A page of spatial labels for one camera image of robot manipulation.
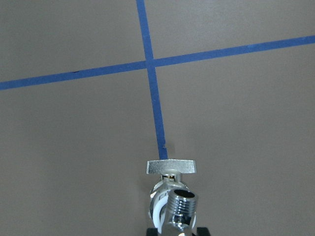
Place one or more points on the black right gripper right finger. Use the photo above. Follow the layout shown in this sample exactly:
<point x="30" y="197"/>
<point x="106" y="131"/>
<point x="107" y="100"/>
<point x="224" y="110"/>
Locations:
<point x="202" y="231"/>

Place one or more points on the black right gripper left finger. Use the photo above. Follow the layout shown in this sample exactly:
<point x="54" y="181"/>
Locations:
<point x="152" y="232"/>

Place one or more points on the chrome PPR valve white ends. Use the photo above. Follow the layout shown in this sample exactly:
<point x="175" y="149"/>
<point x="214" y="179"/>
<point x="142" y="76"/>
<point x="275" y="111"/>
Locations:
<point x="170" y="171"/>

